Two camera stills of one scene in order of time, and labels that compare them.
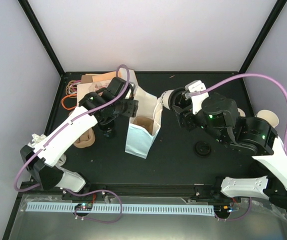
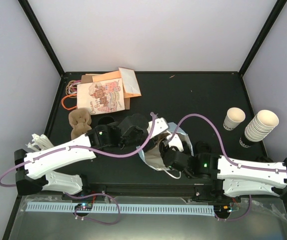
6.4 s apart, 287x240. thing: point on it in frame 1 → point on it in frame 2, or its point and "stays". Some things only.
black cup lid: (202, 149) stays
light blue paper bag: (144, 126) → (175, 136)
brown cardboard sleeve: (86, 79) stays
